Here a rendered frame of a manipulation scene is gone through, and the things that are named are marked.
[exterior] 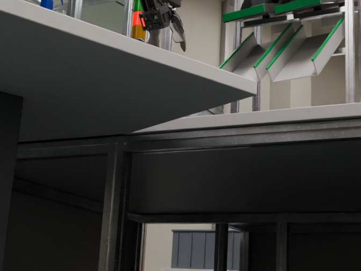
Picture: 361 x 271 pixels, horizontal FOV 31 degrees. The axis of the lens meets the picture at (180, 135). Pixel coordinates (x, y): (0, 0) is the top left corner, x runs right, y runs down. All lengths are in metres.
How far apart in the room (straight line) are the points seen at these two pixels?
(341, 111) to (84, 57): 0.58
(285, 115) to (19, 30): 0.65
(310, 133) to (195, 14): 4.76
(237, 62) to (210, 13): 4.45
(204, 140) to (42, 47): 0.55
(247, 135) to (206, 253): 2.34
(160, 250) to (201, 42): 1.98
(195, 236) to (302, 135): 2.44
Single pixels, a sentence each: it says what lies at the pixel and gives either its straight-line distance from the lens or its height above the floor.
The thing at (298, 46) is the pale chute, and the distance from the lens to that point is 1.85.
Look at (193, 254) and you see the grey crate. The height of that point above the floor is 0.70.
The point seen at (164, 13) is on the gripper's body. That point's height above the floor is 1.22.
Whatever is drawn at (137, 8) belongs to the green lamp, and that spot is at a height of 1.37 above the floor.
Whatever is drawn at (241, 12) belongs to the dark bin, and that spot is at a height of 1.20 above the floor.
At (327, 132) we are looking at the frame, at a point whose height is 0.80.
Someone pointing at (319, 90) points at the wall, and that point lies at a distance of 7.18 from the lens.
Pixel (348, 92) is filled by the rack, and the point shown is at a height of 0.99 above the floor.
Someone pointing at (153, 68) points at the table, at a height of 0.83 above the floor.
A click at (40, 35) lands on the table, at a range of 1.06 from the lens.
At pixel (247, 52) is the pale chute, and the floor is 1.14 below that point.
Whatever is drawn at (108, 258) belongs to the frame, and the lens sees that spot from 1.59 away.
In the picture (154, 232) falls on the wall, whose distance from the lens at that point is 5.39.
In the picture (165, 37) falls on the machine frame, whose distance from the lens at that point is 3.31.
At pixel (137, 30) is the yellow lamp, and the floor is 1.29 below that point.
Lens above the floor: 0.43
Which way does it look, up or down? 15 degrees up
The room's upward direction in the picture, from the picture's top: 3 degrees clockwise
